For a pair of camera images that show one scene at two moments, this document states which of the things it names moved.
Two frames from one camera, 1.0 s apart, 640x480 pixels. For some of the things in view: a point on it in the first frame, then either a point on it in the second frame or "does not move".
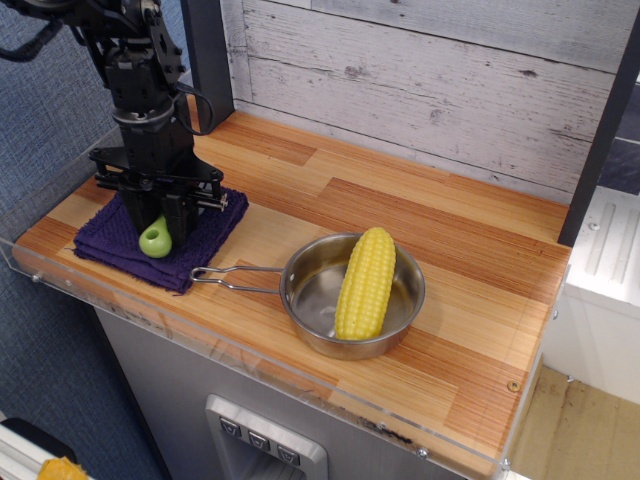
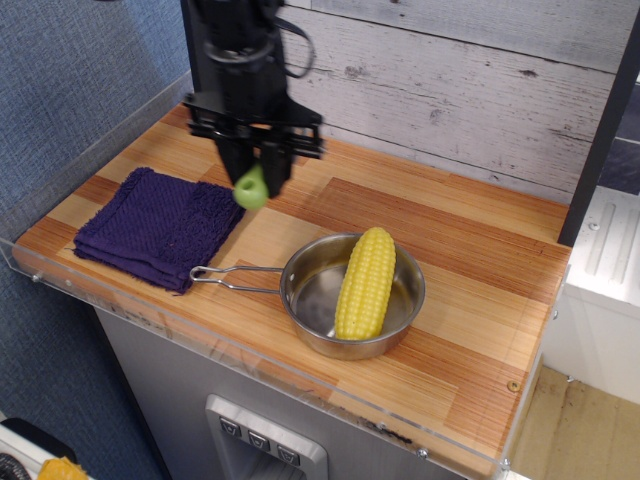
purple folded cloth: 106,238 does not move
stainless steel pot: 307,285 does not move
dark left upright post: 208,59 does not move
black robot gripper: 159,154 → 247,97
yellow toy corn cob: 366,286 does not move
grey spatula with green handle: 156,239 → 251,188
